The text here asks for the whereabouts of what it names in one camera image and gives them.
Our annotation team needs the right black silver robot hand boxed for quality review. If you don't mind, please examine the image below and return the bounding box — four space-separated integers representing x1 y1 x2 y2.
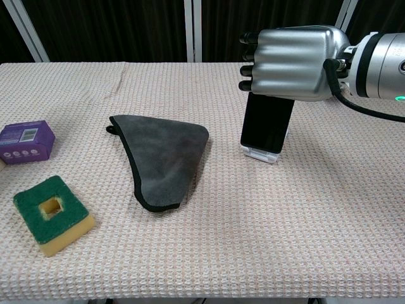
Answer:
239 25 351 102

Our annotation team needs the black smartphone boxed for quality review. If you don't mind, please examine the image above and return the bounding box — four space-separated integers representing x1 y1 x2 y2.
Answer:
240 93 295 154

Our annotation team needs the white phone stand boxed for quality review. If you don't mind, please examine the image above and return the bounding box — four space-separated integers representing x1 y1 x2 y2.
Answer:
242 131 289 164

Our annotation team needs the grey folded cloth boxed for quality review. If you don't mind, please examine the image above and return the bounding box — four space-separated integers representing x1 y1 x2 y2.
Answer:
105 114 210 213

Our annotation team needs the beige waffle tablecloth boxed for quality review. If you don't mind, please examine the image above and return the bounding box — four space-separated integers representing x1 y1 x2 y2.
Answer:
0 61 405 300

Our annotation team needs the black curtain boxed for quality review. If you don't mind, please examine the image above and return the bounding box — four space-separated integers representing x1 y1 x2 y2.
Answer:
0 0 405 64

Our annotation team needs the small purple box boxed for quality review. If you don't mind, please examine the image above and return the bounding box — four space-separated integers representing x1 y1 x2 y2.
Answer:
0 120 56 165

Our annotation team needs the green square box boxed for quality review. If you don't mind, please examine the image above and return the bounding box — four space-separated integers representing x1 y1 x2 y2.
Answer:
13 175 96 257

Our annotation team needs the white frame post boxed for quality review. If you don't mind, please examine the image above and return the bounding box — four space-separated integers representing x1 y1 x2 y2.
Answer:
334 0 358 32
0 0 50 63
185 0 203 63

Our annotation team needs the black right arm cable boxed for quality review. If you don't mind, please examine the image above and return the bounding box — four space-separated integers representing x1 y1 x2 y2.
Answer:
322 58 405 123

